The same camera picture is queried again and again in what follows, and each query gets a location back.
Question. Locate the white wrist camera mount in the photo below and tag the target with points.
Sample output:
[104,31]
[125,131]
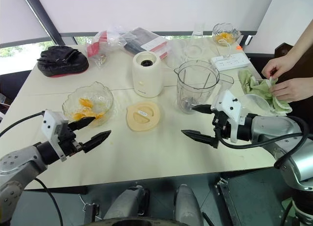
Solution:
[228,106]
[51,123]

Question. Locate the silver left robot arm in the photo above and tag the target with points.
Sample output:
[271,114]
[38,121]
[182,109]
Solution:
[17,164]

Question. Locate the peeled orange segment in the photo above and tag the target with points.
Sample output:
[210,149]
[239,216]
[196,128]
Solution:
[100,115]
[80,114]
[86,103]

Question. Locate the orange pieces in small bowl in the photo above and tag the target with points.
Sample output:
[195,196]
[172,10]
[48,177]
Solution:
[223,37]

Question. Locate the clear plastic blender jug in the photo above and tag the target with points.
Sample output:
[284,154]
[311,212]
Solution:
[195,94]

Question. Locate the clear drinking glass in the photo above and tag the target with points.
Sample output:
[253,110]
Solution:
[198,30]

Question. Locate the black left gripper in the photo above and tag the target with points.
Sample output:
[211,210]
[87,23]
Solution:
[67,140]

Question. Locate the plastic bag with black item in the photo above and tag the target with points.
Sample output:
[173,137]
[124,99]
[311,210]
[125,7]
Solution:
[144,40]

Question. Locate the plastic bag with red item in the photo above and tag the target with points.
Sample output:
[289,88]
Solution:
[100,45]

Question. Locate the cream blender motor base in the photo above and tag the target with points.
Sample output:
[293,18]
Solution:
[146,81]

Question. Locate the metal table bracket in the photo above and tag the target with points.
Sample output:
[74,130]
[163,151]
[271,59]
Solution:
[90,211]
[227,201]

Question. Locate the clear empty plastic bag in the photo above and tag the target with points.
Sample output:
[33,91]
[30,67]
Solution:
[178,50]

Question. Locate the grey rounded shape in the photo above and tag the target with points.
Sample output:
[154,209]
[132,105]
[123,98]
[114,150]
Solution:
[187,204]
[127,201]

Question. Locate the person's left forearm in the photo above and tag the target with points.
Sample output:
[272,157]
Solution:
[306,89]

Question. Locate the clear plastic dish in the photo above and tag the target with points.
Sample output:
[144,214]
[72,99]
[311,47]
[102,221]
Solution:
[256,100]

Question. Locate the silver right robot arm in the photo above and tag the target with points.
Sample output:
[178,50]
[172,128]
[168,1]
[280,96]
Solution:
[269,128]

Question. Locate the person's right forearm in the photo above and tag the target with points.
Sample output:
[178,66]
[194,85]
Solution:
[302,47]

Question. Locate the person's left hand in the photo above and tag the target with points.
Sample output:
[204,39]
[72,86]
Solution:
[288,90]

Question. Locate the small orange object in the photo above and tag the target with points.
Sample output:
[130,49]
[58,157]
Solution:
[239,48]

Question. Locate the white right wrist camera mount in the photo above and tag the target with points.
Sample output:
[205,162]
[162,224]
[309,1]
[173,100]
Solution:
[228,106]

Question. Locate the green cloth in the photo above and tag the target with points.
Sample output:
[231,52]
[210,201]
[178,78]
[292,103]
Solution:
[249,81]

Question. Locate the white power strip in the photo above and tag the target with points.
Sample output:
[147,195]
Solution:
[230,62]

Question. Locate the person's right hand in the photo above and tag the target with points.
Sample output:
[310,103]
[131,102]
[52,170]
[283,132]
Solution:
[276,67]

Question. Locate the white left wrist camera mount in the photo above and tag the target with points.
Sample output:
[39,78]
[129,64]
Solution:
[51,123]

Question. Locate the dark window frame post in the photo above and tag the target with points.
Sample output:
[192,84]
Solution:
[41,15]

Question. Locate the dark wooden chair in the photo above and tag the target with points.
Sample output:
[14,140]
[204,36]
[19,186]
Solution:
[283,51]

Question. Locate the small clear glass bowl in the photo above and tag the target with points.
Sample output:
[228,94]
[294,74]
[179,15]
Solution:
[232,30]

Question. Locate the large clear glass bowl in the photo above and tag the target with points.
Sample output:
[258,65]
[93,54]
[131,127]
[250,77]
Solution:
[102,96]

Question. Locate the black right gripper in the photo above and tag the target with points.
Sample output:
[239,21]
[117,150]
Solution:
[222,125]

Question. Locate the cream blender lid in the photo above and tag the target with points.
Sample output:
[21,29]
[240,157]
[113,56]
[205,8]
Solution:
[137,123]

